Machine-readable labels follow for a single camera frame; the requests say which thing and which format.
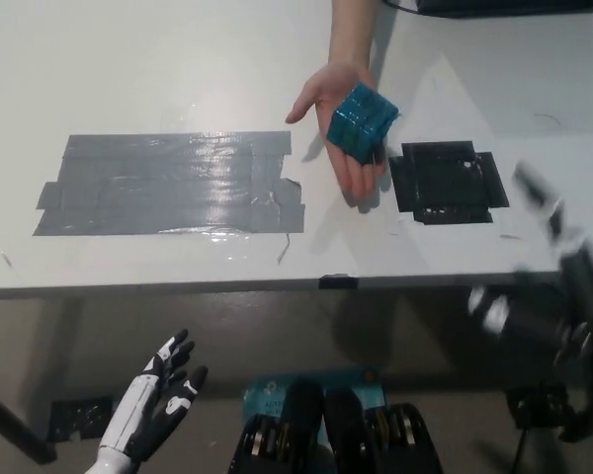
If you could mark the robot right hand white black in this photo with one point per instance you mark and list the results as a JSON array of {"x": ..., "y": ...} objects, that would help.
[{"x": 580, "y": 281}]

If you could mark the thin dark thread scrap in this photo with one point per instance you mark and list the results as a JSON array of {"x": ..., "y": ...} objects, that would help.
[{"x": 283, "y": 249}]

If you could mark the person's bare hand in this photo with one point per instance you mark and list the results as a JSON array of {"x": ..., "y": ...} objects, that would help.
[{"x": 321, "y": 96}]

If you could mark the teal rubik's cube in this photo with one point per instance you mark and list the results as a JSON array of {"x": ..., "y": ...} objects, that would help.
[{"x": 362, "y": 123}]

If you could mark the black tape square patch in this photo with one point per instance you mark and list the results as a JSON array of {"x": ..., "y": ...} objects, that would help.
[{"x": 445, "y": 185}]

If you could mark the grey duct tape patch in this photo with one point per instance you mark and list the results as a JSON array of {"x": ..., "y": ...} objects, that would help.
[{"x": 168, "y": 182}]

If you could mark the black table leg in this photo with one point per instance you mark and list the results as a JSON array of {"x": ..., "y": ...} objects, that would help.
[{"x": 10, "y": 428}]

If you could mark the black flat device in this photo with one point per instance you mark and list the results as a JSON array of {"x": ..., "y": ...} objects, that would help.
[{"x": 514, "y": 7}]

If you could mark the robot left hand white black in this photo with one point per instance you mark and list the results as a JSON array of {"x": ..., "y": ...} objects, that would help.
[{"x": 143, "y": 410}]

